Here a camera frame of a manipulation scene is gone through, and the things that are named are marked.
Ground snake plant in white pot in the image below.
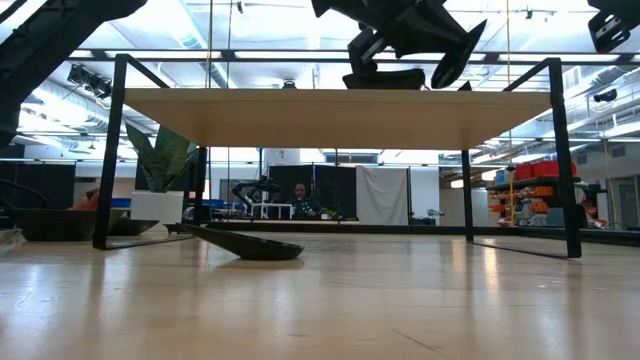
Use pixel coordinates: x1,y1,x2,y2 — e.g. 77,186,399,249
124,122,199,227

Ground wooden riser shelf black legs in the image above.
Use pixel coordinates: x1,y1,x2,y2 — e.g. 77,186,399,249
92,52,584,260

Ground small white table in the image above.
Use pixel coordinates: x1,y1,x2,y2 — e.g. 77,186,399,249
249,202,294,221

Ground white hanging sheet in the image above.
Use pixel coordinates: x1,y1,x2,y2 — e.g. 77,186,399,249
355,165,412,226

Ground black partition panels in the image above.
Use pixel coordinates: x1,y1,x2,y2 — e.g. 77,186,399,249
268,163,357,221

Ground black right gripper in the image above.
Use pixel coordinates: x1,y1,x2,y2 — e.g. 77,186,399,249
587,0,640,54

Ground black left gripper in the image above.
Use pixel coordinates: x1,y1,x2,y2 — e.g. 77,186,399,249
310,0,487,90

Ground black spotlight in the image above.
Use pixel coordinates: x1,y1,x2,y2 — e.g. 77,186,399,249
66,63,114,100

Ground black leaf-shaped plate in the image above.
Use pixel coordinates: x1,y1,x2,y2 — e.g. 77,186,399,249
107,218,161,237

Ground person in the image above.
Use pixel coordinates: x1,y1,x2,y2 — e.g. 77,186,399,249
69,187,101,211
291,182,324,220

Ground black aluminium table frame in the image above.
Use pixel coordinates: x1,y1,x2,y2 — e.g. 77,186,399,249
164,219,640,249

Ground shelving rack with orange bins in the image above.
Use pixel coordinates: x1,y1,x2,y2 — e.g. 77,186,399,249
487,159,584,229

